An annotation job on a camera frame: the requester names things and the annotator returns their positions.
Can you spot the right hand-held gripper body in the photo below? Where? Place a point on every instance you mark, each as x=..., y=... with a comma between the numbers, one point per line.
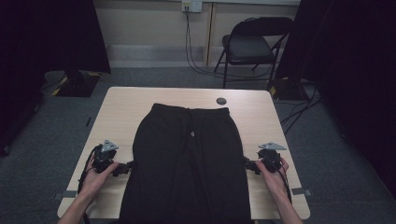
x=271, y=158

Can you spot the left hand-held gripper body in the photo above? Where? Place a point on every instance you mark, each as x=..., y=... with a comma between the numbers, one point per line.
x=102, y=158

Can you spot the black pants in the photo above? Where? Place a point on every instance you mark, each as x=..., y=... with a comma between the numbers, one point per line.
x=186, y=171

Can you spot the person's right hand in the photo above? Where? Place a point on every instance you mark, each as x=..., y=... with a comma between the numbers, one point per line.
x=275, y=183

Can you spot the person's left hand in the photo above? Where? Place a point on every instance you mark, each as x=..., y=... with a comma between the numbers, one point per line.
x=93, y=183

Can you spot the grey tape strip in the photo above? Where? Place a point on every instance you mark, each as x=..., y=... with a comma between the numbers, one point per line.
x=67, y=194
x=300, y=191

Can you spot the round grey table grommet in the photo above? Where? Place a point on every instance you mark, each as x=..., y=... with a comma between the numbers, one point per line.
x=221, y=101

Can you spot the dark stand base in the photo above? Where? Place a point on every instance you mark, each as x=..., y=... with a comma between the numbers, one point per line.
x=286, y=90

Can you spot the black stand base yellow tape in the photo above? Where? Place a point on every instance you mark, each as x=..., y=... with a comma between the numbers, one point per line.
x=77, y=85

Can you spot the black folding chair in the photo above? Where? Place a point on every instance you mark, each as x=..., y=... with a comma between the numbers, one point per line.
x=249, y=48

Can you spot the tall black curtain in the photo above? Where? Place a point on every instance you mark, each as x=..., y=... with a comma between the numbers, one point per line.
x=351, y=77

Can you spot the wide black curtain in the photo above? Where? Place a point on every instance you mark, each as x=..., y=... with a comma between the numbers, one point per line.
x=46, y=46

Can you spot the white wall outlet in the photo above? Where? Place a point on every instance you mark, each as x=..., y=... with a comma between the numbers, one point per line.
x=192, y=5

